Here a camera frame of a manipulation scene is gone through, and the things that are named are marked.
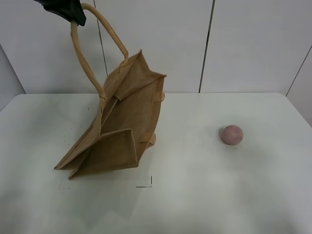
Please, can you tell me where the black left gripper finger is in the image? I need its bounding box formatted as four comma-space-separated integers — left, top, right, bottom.
35, 0, 86, 26

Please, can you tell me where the brown linen tote bag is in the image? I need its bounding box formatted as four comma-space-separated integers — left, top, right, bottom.
55, 3, 165, 180

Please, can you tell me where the pink peach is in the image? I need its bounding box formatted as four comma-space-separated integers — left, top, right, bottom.
220, 125, 243, 145

